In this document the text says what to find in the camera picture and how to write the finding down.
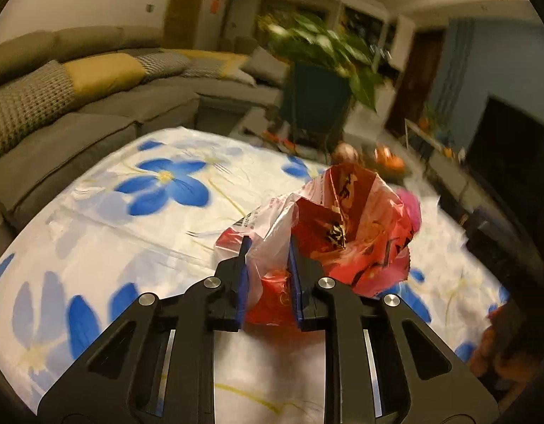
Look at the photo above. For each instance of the red white plastic bag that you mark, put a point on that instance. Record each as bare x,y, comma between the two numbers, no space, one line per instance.
347,218

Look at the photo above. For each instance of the wooden door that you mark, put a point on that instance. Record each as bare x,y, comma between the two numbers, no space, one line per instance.
187,24

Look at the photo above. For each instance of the right hand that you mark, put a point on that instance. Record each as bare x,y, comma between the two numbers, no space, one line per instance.
510,347

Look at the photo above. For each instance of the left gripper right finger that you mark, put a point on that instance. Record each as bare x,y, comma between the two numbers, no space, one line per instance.
384,364

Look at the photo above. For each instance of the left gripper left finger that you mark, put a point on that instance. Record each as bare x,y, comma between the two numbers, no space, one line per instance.
155,362

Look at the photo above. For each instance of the houndstooth cushion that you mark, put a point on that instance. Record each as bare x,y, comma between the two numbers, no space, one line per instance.
32,102

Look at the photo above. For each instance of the green potted plant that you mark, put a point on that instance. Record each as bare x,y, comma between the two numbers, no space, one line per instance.
328,72

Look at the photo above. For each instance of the grey sectional sofa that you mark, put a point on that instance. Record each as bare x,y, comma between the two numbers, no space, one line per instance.
204,89

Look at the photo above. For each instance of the floral blue white tablecloth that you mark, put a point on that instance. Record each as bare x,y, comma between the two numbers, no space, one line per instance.
145,219

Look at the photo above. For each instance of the small pink wrapper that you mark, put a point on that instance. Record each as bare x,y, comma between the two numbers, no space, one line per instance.
412,205

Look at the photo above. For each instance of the black flat television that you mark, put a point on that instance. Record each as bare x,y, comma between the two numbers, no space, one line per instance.
507,155

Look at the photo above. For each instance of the yellow cushion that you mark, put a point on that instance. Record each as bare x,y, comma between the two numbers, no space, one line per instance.
97,77

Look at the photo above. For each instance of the fruit plate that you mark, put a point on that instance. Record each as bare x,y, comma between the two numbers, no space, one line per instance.
385,162

